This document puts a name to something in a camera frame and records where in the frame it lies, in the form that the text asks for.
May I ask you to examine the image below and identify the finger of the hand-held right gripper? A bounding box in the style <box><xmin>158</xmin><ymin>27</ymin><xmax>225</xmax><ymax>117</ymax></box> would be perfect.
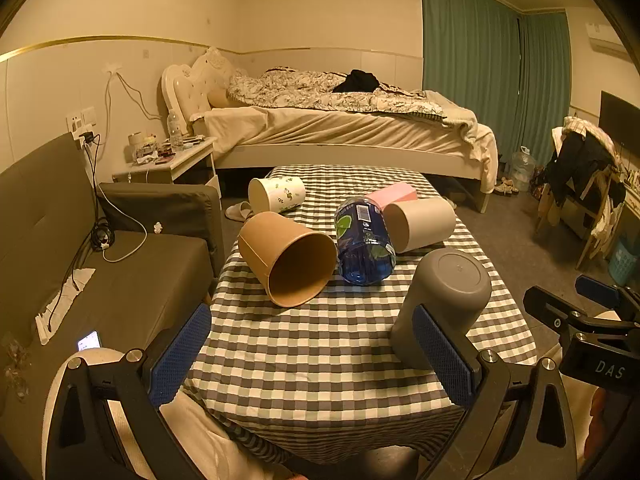
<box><xmin>575</xmin><ymin>275</ymin><xmax>640</xmax><ymax>313</ymax></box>
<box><xmin>523</xmin><ymin>286</ymin><xmax>637</xmax><ymax>341</ymax></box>

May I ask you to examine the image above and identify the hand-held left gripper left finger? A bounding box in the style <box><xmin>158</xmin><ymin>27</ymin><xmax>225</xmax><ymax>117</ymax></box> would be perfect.
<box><xmin>46</xmin><ymin>302</ymin><xmax>213</xmax><ymax>480</ymax></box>

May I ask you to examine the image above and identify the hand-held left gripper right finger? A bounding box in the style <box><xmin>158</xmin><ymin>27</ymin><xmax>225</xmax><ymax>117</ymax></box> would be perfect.
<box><xmin>412</xmin><ymin>305</ymin><xmax>584</xmax><ymax>480</ymax></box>

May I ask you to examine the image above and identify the grey plastic cup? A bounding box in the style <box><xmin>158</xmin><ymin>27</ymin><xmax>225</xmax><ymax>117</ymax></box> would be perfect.
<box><xmin>390</xmin><ymin>248</ymin><xmax>492</xmax><ymax>371</ymax></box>

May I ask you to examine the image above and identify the beige paper cup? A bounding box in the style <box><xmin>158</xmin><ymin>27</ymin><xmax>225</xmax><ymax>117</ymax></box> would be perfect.
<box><xmin>382</xmin><ymin>197</ymin><xmax>457</xmax><ymax>253</ymax></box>

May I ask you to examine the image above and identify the blue transparent plastic cup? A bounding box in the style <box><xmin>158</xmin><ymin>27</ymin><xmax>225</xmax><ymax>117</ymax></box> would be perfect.
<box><xmin>334</xmin><ymin>197</ymin><xmax>397</xmax><ymax>282</ymax></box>

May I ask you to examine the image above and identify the brown paper cup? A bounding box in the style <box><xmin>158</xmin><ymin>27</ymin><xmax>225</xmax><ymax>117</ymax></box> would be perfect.
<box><xmin>238</xmin><ymin>211</ymin><xmax>337</xmax><ymax>308</ymax></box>

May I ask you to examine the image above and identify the white floral paper cup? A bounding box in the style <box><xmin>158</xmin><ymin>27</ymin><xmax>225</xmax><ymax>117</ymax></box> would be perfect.
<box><xmin>248</xmin><ymin>176</ymin><xmax>307</xmax><ymax>217</ymax></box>

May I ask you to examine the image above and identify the blue laundry basket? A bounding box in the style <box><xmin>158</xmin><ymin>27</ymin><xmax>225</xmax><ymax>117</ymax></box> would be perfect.
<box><xmin>607</xmin><ymin>237</ymin><xmax>640</xmax><ymax>286</ymax></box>

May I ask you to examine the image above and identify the wooden chair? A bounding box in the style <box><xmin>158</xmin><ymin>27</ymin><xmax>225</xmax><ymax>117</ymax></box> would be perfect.
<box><xmin>536</xmin><ymin>127</ymin><xmax>628</xmax><ymax>271</ymax></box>

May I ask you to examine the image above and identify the person's left leg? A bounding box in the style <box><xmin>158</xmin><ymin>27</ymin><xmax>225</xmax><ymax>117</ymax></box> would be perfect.
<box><xmin>42</xmin><ymin>347</ymin><xmax>301</xmax><ymax>480</ymax></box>

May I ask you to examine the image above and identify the pile of clothes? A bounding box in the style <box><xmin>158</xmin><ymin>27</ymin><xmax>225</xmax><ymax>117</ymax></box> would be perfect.
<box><xmin>542</xmin><ymin>116</ymin><xmax>627</xmax><ymax>207</ymax></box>

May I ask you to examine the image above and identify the white paper sheet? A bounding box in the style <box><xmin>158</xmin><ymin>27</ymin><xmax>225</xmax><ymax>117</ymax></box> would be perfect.
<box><xmin>35</xmin><ymin>267</ymin><xmax>96</xmax><ymax>346</ymax></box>

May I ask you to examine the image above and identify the checkered tablecloth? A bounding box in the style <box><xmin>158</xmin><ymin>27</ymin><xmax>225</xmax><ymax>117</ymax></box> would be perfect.
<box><xmin>181</xmin><ymin>165</ymin><xmax>537</xmax><ymax>466</ymax></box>

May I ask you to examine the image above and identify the large water jug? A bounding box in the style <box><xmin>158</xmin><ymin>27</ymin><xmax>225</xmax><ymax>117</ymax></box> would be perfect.
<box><xmin>510</xmin><ymin>146</ymin><xmax>537</xmax><ymax>192</ymax></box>

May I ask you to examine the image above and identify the grey sofa cushion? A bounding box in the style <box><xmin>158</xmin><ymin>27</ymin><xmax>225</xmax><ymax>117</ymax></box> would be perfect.
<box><xmin>97</xmin><ymin>182</ymin><xmax>223</xmax><ymax>261</ymax></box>

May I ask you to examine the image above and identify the pair of beige slippers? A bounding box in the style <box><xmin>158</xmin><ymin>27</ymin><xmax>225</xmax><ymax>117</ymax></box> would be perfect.
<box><xmin>225</xmin><ymin>201</ymin><xmax>257</xmax><ymax>222</ymax></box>

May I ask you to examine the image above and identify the crumpled clear plastic wrap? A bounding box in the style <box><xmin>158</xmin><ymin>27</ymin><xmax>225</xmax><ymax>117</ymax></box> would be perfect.
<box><xmin>1</xmin><ymin>335</ymin><xmax>32</xmax><ymax>403</ymax></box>

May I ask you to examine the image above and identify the black television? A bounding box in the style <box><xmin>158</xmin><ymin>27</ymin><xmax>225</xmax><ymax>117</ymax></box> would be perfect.
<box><xmin>600</xmin><ymin>90</ymin><xmax>640</xmax><ymax>137</ymax></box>

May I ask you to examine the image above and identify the white nightstand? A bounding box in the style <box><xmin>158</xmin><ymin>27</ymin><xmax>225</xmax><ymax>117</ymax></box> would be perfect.
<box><xmin>112</xmin><ymin>136</ymin><xmax>221</xmax><ymax>198</ymax></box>

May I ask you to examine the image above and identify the grey sofa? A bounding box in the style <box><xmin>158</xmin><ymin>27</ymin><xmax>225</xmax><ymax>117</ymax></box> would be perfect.
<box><xmin>0</xmin><ymin>132</ymin><xmax>223</xmax><ymax>411</ymax></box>

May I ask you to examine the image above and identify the clear water bottle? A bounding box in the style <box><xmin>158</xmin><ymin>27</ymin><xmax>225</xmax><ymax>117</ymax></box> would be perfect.
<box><xmin>166</xmin><ymin>109</ymin><xmax>184</xmax><ymax>152</ymax></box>

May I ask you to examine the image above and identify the white air conditioner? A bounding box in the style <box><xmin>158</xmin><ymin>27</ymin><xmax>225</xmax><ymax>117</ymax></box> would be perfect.
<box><xmin>584</xmin><ymin>20</ymin><xmax>630</xmax><ymax>57</ymax></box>

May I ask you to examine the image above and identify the white bed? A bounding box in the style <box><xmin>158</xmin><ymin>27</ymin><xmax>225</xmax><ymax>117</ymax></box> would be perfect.
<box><xmin>161</xmin><ymin>47</ymin><xmax>501</xmax><ymax>213</ymax></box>

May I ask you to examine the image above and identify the beige pillow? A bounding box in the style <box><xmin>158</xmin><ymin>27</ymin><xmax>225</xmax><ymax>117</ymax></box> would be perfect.
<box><xmin>207</xmin><ymin>87</ymin><xmax>246</xmax><ymax>110</ymax></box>

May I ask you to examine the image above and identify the green curtain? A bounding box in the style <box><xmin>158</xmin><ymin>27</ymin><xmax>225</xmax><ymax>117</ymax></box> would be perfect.
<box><xmin>420</xmin><ymin>0</ymin><xmax>573</xmax><ymax>196</ymax></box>

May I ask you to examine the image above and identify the black garment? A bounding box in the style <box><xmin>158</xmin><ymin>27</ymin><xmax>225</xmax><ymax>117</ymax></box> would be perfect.
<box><xmin>332</xmin><ymin>69</ymin><xmax>381</xmax><ymax>95</ymax></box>

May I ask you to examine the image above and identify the patterned duvet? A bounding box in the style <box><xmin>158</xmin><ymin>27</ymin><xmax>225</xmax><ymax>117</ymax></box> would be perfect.
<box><xmin>227</xmin><ymin>67</ymin><xmax>446</xmax><ymax>123</ymax></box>

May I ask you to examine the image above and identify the white charging cable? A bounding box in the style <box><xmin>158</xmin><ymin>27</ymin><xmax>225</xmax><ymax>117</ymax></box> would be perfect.
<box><xmin>101</xmin><ymin>220</ymin><xmax>149</xmax><ymax>264</ymax></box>

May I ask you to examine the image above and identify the wall socket panel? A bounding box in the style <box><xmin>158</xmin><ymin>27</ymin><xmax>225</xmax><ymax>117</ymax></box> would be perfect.
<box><xmin>66</xmin><ymin>106</ymin><xmax>98</xmax><ymax>131</ymax></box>

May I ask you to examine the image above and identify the white wall cable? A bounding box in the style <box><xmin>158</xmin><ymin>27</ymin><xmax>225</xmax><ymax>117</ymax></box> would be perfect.
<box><xmin>102</xmin><ymin>62</ymin><xmax>166</xmax><ymax>133</ymax></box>

